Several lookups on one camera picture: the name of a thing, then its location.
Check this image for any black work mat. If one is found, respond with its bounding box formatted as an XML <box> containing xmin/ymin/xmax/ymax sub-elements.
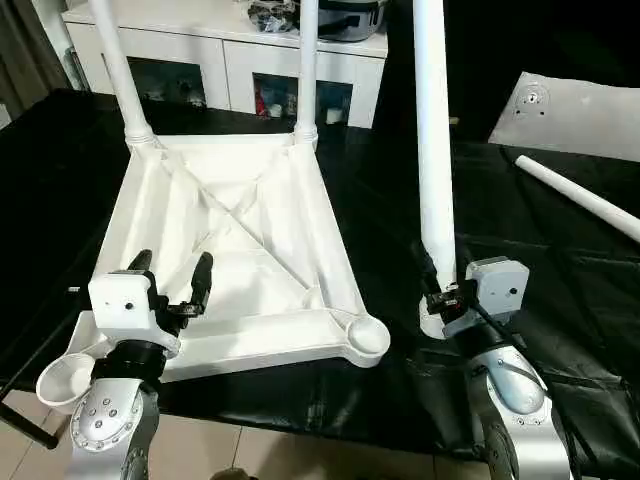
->
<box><xmin>0</xmin><ymin>88</ymin><xmax>640</xmax><ymax>479</ymax></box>

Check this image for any grey curtain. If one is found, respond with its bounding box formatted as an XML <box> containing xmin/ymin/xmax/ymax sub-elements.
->
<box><xmin>0</xmin><ymin>0</ymin><xmax>69</xmax><ymax>116</ymax></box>

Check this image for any black rice cooker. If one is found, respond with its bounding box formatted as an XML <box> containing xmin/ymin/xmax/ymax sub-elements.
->
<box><xmin>318</xmin><ymin>0</ymin><xmax>389</xmax><ymax>43</ymax></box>

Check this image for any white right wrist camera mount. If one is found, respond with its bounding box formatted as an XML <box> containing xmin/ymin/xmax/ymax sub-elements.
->
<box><xmin>439</xmin><ymin>256</ymin><xmax>532</xmax><ymax>341</ymax></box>

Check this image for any dark tangled clutter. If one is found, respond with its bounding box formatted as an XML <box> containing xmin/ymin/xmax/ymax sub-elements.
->
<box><xmin>246</xmin><ymin>0</ymin><xmax>301</xmax><ymax>34</ymax></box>

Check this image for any white plastic bag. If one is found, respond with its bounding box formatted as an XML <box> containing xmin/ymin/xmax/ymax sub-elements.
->
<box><xmin>489</xmin><ymin>71</ymin><xmax>640</xmax><ymax>164</ymax></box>

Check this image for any white plastic table leg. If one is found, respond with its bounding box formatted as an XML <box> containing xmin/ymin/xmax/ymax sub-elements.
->
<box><xmin>514</xmin><ymin>152</ymin><xmax>640</xmax><ymax>245</ymax></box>
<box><xmin>87</xmin><ymin>0</ymin><xmax>160</xmax><ymax>152</ymax></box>
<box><xmin>411</xmin><ymin>0</ymin><xmax>460</xmax><ymax>342</ymax></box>
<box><xmin>294</xmin><ymin>0</ymin><xmax>322</xmax><ymax>152</ymax></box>

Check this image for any white plastic table top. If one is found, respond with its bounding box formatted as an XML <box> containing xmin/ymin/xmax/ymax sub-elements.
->
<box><xmin>36</xmin><ymin>132</ymin><xmax>392</xmax><ymax>417</ymax></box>

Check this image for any black cabinet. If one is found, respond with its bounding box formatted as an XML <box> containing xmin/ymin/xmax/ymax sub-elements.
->
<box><xmin>378</xmin><ymin>0</ymin><xmax>640</xmax><ymax>146</ymax></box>

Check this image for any white cabinet with glass doors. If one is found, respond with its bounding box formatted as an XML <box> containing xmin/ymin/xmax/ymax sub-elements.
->
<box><xmin>61</xmin><ymin>0</ymin><xmax>390</xmax><ymax>130</ymax></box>

